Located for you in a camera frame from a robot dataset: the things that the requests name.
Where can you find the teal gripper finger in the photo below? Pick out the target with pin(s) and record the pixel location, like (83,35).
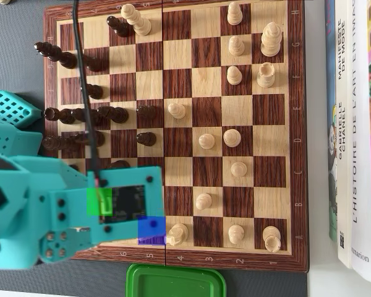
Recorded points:
(58,244)

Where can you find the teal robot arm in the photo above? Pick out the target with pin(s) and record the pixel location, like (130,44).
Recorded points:
(15,222)

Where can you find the light captured chess piece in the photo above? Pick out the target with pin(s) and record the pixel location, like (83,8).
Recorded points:
(3,2)

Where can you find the dark wooden rook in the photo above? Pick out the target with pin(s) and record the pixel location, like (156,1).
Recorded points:
(74,168)
(54,114)

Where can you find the dark wooden queen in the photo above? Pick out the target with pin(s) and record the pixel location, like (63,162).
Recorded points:
(54,143)

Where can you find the dark wooden pawn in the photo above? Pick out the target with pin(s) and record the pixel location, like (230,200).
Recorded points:
(94,64)
(146,112)
(96,91)
(146,139)
(122,29)

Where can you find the light wooden knight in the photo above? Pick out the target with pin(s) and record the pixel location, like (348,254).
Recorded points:
(179,232)

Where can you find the green plastic container lid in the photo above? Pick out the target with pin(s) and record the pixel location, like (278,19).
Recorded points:
(173,283)

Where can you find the light wooden pawn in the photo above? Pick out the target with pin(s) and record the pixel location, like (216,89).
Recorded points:
(238,169)
(203,201)
(177,111)
(236,234)
(235,15)
(207,141)
(236,46)
(234,76)

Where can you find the dark wooden king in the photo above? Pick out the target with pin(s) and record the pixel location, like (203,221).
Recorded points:
(65,59)

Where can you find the wooden chessboard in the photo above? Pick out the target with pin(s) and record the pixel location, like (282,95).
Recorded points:
(177,52)

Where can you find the light wooden queen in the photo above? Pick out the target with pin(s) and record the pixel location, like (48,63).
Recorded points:
(140,26)

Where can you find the light wooden rook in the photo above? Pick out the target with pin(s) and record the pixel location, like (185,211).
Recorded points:
(271,236)
(266,77)

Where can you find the light wooden king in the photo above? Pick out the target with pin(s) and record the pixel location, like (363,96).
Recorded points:
(271,40)

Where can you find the blue illustrated book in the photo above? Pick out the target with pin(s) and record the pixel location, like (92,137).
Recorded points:
(331,154)

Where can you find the white Gabrielle Chanel book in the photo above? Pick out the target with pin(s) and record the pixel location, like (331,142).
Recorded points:
(343,92)

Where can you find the teal wrist camera box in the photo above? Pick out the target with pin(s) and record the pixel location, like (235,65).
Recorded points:
(126,176)

